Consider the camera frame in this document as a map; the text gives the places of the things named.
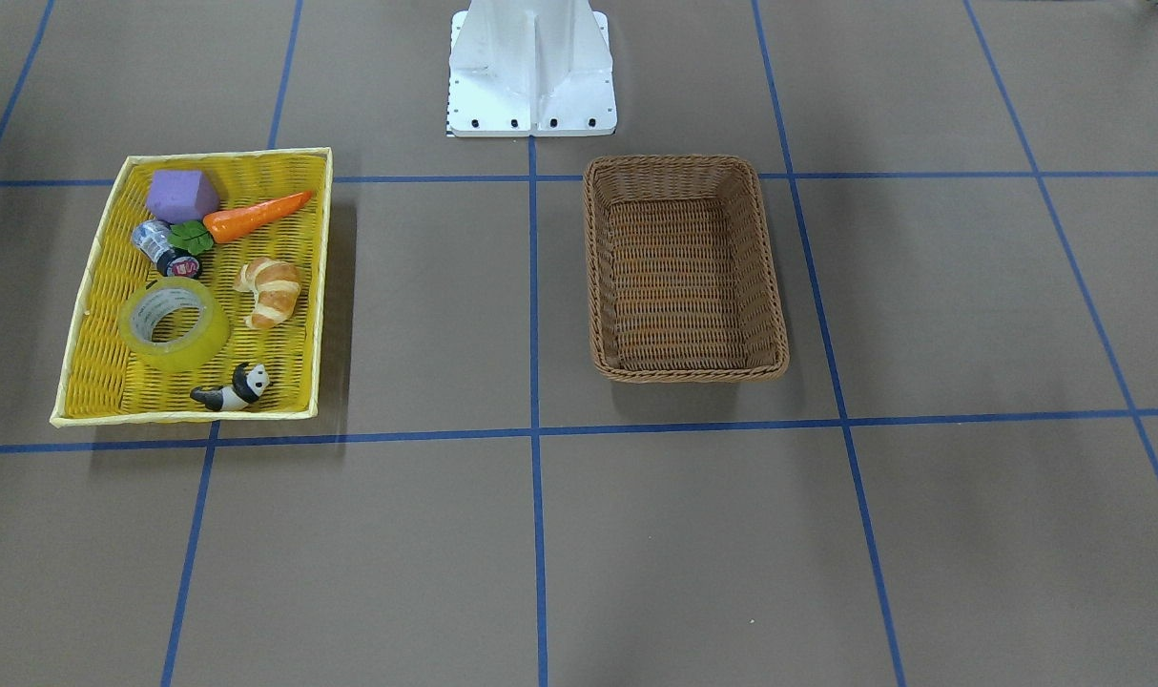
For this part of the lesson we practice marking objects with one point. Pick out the brown wicker basket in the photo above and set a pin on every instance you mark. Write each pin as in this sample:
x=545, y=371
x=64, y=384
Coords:
x=681, y=272

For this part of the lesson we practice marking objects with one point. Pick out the purple foam block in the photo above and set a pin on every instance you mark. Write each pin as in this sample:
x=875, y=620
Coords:
x=177, y=196

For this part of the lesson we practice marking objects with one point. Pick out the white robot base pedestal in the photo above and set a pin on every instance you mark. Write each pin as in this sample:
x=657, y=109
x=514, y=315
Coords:
x=530, y=68

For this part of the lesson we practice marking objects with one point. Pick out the clear yellowish tape roll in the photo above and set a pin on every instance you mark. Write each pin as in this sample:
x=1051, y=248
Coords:
x=145, y=309

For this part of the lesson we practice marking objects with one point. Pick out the toy croissant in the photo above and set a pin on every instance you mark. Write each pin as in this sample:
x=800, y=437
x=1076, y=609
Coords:
x=275, y=286

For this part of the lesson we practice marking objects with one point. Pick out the orange toy carrot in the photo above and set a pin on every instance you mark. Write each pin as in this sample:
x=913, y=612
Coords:
x=226, y=226

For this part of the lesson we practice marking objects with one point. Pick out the toy panda figure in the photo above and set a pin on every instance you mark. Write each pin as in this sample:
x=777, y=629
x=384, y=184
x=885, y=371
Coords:
x=247, y=385

